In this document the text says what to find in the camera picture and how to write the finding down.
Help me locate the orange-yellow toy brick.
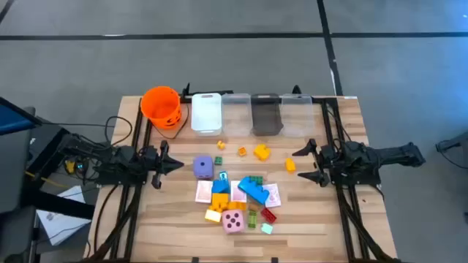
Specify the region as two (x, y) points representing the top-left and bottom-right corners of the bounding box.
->
(211, 192), (230, 213)

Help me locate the white paper sheet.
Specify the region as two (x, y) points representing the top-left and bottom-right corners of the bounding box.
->
(35, 185), (92, 247)

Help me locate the yellow hollow toy brick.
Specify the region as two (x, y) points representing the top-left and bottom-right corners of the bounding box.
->
(204, 208), (222, 224)

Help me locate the purple foam die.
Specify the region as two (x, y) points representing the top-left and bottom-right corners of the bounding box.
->
(192, 155), (214, 180)

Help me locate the long blue toy brick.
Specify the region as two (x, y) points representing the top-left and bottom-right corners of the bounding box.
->
(237, 177), (271, 205)

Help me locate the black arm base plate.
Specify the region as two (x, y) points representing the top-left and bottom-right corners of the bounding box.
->
(328, 156), (382, 186)
(95, 160), (148, 186)

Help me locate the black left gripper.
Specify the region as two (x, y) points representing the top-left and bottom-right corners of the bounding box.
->
(141, 140), (185, 190)

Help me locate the orange pumpkin bucket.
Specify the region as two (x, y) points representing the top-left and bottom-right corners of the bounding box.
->
(140, 85), (190, 140)

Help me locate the black aluminium table frame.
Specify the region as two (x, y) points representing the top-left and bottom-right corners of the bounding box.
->
(83, 83), (401, 263)

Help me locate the dark grey plastic bin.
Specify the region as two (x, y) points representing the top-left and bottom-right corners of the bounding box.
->
(250, 93), (284, 137)

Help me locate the red toy brick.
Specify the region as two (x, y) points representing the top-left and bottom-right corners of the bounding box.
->
(260, 207), (278, 224)

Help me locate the large yellow toy brick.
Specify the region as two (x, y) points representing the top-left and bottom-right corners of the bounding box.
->
(253, 143), (272, 162)

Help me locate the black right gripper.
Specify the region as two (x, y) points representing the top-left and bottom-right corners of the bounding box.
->
(291, 137), (345, 188)

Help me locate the pink foam die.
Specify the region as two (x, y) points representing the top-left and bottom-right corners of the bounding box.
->
(222, 209), (245, 235)

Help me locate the monitor with blue screen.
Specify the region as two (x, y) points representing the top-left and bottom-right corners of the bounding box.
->
(0, 96), (43, 137)

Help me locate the white plastic bin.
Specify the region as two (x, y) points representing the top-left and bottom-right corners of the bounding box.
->
(190, 92), (223, 137)

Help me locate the black monitor stand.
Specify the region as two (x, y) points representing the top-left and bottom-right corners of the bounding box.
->
(0, 123), (97, 263)

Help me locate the black cable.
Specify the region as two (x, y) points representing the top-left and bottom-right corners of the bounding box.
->
(36, 115), (133, 148)

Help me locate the clear plastic bin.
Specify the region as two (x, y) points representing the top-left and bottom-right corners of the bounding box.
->
(280, 94), (315, 138)
(221, 93), (253, 138)

